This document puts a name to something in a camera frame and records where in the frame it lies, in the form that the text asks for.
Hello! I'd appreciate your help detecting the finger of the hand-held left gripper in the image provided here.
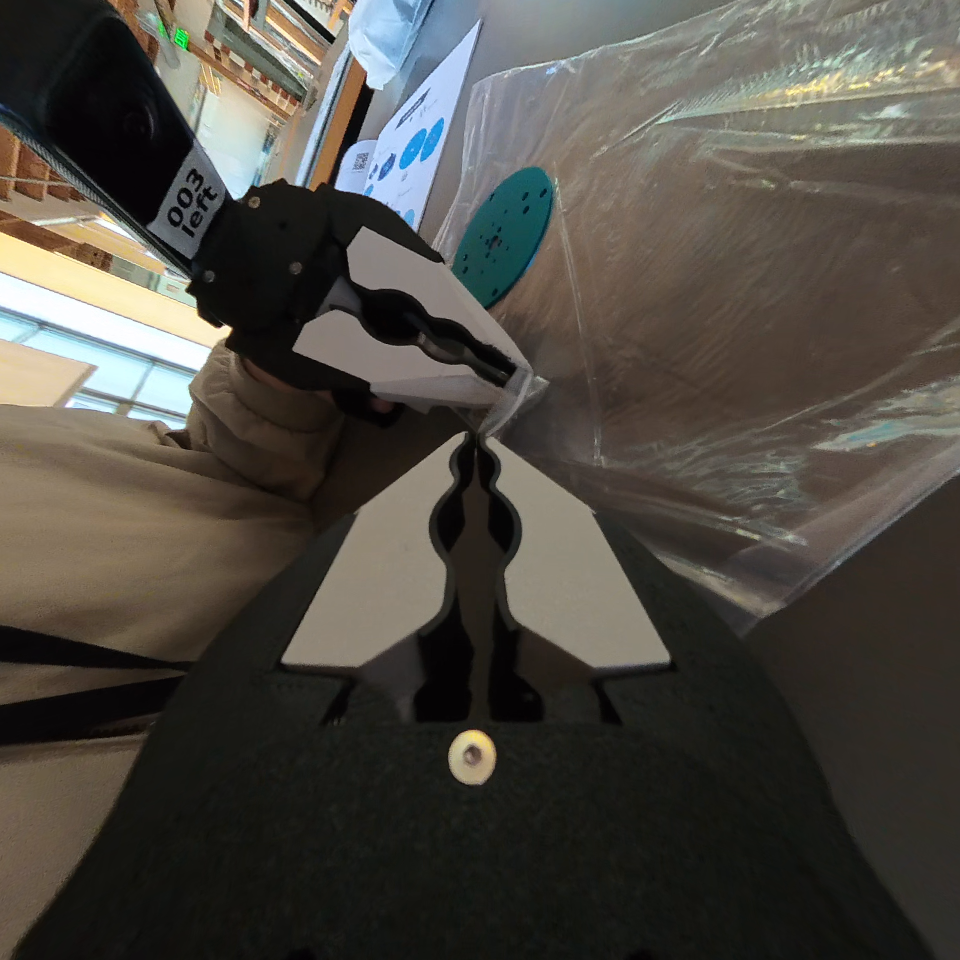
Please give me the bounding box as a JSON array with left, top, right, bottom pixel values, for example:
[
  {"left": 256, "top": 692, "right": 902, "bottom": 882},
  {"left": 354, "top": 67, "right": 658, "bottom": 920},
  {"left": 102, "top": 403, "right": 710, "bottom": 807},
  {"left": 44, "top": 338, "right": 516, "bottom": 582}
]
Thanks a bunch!
[
  {"left": 345, "top": 227, "right": 528, "bottom": 374},
  {"left": 292, "top": 309, "right": 520, "bottom": 415}
]

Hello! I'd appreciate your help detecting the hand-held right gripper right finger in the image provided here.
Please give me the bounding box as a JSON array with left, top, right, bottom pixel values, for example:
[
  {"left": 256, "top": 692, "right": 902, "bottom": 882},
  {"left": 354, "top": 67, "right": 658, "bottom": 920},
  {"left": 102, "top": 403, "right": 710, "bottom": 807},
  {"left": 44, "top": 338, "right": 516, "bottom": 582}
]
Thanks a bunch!
[{"left": 477, "top": 435, "right": 672, "bottom": 676}]

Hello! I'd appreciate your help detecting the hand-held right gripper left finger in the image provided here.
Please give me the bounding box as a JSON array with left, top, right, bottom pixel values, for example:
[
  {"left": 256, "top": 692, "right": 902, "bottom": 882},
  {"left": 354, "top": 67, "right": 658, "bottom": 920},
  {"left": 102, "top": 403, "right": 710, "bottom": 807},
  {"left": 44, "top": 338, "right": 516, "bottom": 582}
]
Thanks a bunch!
[{"left": 281, "top": 432, "right": 477, "bottom": 702}]

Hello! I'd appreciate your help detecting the small labelled screw bag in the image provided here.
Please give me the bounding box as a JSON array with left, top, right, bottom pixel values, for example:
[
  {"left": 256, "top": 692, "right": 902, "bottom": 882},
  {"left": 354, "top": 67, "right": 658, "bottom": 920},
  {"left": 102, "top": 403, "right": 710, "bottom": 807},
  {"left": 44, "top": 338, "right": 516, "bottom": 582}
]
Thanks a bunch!
[{"left": 476, "top": 367, "right": 550, "bottom": 440}]

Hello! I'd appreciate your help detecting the person's left forearm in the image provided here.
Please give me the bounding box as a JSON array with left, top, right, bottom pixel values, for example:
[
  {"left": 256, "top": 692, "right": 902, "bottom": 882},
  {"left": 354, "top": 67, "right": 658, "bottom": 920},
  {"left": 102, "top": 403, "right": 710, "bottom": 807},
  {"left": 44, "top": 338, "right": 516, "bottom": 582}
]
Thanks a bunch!
[{"left": 183, "top": 341, "right": 350, "bottom": 504}]

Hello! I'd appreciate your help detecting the teal round metal plate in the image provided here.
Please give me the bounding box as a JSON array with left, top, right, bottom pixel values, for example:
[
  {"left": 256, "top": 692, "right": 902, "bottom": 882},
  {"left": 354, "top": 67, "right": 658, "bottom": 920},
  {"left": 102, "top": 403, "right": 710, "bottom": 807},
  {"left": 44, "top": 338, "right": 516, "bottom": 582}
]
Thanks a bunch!
[{"left": 452, "top": 166, "right": 556, "bottom": 310}]

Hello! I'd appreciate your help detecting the white printed instruction sheet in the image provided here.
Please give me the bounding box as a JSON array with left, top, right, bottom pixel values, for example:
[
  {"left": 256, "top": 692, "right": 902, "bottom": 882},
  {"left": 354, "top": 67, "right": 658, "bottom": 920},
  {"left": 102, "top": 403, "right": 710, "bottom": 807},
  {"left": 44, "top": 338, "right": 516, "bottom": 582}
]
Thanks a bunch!
[{"left": 333, "top": 18, "right": 483, "bottom": 230}]

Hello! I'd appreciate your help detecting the large window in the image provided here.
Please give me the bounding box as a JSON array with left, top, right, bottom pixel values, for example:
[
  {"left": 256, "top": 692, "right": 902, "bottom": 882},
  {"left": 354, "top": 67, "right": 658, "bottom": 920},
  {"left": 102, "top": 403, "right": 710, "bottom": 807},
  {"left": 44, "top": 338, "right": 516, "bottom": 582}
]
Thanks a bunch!
[{"left": 0, "top": 303, "right": 196, "bottom": 429}]

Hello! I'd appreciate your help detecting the white plastic bag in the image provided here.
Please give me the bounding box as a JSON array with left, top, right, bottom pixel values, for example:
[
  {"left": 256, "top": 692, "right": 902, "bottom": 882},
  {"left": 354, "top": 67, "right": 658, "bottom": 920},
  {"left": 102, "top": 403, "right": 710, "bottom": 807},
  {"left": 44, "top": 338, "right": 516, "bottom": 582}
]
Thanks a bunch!
[{"left": 348, "top": 0, "right": 436, "bottom": 91}]

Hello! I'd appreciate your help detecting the person's beige jacket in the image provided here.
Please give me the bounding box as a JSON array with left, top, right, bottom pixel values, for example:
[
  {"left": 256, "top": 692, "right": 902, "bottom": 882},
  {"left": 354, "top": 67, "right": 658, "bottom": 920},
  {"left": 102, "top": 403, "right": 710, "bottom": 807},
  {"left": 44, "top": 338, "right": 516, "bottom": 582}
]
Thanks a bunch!
[{"left": 0, "top": 401, "right": 331, "bottom": 960}]

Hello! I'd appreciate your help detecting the large clear plastic bag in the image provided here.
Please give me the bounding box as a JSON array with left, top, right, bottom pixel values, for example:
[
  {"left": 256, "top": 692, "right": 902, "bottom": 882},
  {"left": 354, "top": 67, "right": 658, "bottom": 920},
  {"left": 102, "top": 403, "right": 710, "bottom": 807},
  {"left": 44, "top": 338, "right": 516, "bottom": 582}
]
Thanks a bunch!
[{"left": 438, "top": 0, "right": 960, "bottom": 616}]

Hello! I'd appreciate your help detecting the black shoulder strap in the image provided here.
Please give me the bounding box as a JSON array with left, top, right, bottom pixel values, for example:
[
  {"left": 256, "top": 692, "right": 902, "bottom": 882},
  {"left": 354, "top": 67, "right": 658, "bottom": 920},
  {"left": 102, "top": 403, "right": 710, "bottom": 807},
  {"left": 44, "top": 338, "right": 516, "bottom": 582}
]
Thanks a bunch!
[{"left": 0, "top": 626, "right": 196, "bottom": 747}]

